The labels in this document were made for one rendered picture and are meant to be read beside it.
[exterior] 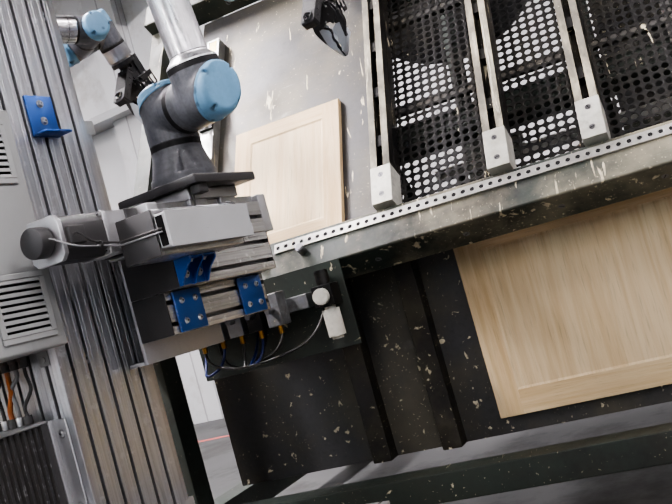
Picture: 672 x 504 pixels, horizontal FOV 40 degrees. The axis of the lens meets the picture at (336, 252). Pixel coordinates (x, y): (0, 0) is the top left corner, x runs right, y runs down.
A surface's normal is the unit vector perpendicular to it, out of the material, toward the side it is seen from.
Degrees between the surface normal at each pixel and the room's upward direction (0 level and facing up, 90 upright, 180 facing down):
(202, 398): 90
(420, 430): 90
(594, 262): 90
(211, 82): 98
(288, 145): 57
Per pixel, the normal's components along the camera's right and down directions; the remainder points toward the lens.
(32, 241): -0.48, 0.10
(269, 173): -0.46, -0.47
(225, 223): 0.83, -0.25
